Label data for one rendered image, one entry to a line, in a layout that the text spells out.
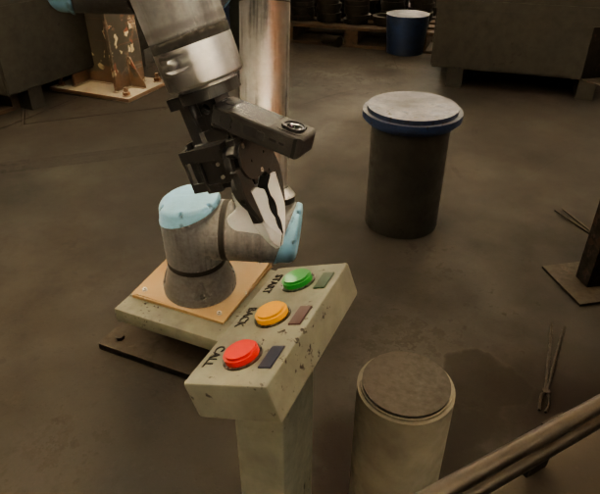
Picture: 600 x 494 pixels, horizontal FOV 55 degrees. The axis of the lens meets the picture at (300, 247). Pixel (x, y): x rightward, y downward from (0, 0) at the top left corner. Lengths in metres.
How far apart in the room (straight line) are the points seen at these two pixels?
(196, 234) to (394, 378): 0.75
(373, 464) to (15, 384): 1.05
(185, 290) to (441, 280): 0.80
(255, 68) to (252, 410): 0.84
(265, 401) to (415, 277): 1.27
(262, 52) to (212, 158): 0.64
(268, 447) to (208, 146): 0.38
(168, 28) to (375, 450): 0.54
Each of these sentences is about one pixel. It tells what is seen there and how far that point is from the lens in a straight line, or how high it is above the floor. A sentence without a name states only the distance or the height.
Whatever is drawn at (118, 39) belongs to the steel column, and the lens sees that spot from 3.50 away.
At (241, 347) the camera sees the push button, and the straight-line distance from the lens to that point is 0.63.
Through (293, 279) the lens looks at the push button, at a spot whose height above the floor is 0.61.
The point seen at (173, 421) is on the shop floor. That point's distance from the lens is 1.39.
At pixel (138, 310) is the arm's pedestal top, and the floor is 0.12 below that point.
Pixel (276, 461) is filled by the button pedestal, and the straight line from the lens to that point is 0.79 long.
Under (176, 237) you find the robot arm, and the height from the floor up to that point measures 0.33.
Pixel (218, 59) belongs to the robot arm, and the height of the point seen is 0.88.
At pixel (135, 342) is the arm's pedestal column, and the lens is 1.58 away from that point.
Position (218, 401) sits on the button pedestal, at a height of 0.57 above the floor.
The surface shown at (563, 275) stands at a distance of 1.95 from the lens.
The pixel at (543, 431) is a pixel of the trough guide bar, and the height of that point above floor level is 0.73.
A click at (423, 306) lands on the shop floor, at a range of 1.70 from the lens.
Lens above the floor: 1.04
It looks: 33 degrees down
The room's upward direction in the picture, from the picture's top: straight up
